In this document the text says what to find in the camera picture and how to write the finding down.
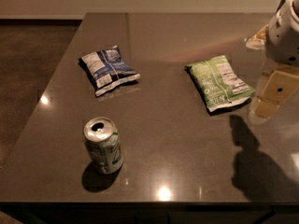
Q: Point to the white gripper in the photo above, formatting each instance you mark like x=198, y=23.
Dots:
x=282, y=36

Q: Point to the green 7up soda can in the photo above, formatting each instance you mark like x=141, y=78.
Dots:
x=102, y=140

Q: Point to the green chip bag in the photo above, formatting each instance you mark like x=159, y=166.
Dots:
x=218, y=83

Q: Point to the blue chip bag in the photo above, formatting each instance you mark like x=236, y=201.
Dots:
x=107, y=70

